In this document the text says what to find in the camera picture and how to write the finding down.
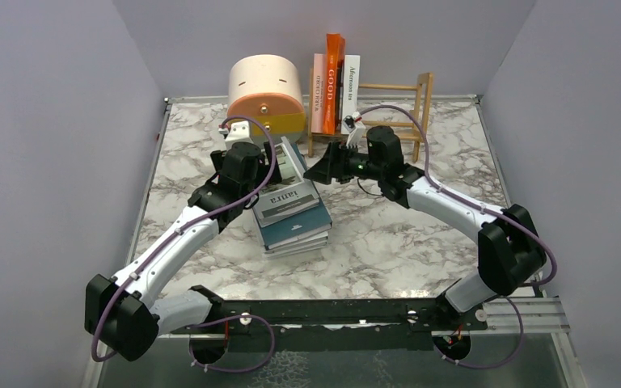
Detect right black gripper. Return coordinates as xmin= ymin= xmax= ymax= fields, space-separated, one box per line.
xmin=303 ymin=141 xmax=384 ymax=186

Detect white cover book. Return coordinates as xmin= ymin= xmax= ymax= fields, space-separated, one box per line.
xmin=340 ymin=55 xmax=361 ymax=120

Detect pink flower cover book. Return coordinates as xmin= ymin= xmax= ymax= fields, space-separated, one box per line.
xmin=310 ymin=53 xmax=326 ymax=133

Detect orange fashion show book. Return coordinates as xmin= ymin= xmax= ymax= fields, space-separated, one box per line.
xmin=323 ymin=33 xmax=345 ymax=135

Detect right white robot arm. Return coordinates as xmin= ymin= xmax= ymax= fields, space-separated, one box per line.
xmin=304 ymin=126 xmax=547 ymax=329

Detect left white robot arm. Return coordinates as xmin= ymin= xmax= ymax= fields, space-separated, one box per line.
xmin=84 ymin=141 xmax=275 ymax=362

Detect bottom stacked books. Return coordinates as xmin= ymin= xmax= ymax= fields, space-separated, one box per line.
xmin=262 ymin=239 xmax=327 ymax=259

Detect grey landscape cover book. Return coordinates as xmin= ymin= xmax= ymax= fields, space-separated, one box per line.
xmin=253 ymin=137 xmax=319 ymax=227

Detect dark teal book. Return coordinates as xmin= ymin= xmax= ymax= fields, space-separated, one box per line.
xmin=253 ymin=201 xmax=332 ymax=251

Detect cream and orange bread box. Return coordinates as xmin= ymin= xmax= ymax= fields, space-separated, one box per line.
xmin=227 ymin=54 xmax=306 ymax=141

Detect wooden book rack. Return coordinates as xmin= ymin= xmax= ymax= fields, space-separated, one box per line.
xmin=306 ymin=66 xmax=435 ymax=163

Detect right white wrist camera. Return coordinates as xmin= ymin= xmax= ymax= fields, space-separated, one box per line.
xmin=342 ymin=112 xmax=365 ymax=148

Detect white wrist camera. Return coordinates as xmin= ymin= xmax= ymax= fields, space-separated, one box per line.
xmin=342 ymin=112 xmax=365 ymax=148
xmin=218 ymin=120 xmax=253 ymax=150

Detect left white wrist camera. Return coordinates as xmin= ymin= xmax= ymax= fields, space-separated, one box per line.
xmin=218 ymin=120 xmax=253 ymax=150

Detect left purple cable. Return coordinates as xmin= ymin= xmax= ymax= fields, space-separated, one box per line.
xmin=91 ymin=115 xmax=281 ymax=374

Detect purple cable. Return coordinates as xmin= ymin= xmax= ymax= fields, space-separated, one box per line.
xmin=91 ymin=115 xmax=281 ymax=374
xmin=358 ymin=104 xmax=558 ymax=370

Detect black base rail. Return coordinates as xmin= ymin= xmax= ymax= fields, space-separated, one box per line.
xmin=178 ymin=297 xmax=488 ymax=352

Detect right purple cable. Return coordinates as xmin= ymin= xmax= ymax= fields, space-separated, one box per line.
xmin=358 ymin=104 xmax=558 ymax=370

